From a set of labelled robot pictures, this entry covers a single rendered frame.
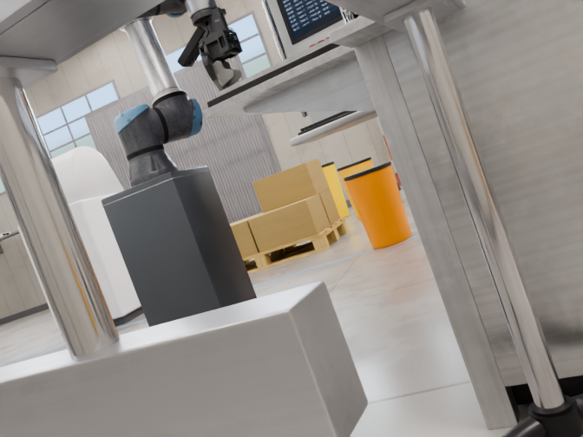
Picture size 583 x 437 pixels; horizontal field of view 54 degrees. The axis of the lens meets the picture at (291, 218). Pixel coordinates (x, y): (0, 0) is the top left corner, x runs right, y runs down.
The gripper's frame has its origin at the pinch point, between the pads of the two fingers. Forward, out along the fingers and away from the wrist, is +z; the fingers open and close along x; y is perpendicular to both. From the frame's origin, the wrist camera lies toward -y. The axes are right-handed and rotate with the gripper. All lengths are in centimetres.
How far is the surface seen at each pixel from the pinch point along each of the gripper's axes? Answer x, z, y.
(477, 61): -12, 17, 61
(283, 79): -10.9, 4.8, 21.1
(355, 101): -2.3, 14.5, 32.4
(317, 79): -2.3, 6.5, 25.7
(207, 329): -92, 36, 41
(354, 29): -26, 5, 44
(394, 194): 260, 58, -41
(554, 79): -12, 25, 72
